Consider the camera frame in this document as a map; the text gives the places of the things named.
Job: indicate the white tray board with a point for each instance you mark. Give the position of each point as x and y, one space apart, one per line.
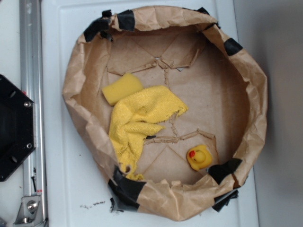
78 195

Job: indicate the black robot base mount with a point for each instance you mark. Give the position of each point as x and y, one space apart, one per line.
16 128

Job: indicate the yellow sponge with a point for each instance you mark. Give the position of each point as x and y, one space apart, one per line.
128 84

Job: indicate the yellow rubber duck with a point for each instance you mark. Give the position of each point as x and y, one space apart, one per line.
199 157

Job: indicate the aluminium extrusion rail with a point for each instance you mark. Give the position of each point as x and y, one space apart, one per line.
34 170

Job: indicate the metal corner bracket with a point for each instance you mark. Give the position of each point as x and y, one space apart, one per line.
30 213

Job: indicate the brown paper bag bin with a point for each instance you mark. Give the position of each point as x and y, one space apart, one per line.
223 87

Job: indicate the yellow cloth towel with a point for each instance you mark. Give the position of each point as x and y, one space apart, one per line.
136 117

